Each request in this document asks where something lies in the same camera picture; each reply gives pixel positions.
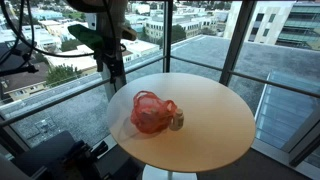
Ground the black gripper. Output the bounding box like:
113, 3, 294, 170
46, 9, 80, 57
94, 46, 127, 80

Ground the white plastic pill bottle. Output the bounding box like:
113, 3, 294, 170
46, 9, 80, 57
168, 107, 185, 132

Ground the orange plastic bag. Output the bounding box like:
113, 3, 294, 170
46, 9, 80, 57
129, 90, 178, 135

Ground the grey window handrail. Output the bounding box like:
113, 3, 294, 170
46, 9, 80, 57
169, 55, 320, 99
0, 55, 167, 128

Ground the grey vertical window mullion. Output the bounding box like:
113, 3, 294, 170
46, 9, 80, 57
162, 0, 174, 74

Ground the black equipment cart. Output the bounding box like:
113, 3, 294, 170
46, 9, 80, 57
13, 130, 141, 180

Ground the grey slanted window mullion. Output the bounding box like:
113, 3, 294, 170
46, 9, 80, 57
218, 0, 258, 87

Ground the tan camera mount bracket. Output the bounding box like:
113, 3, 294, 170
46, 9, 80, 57
121, 23, 138, 42

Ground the green wrist camera box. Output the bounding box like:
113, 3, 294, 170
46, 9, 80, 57
67, 23, 105, 50

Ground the thin black cable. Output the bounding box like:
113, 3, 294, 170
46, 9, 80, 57
100, 0, 128, 53

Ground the thick black cable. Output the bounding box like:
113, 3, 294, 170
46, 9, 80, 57
0, 0, 95, 59

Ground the black camera stand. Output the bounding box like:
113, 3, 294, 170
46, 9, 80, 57
0, 62, 40, 78

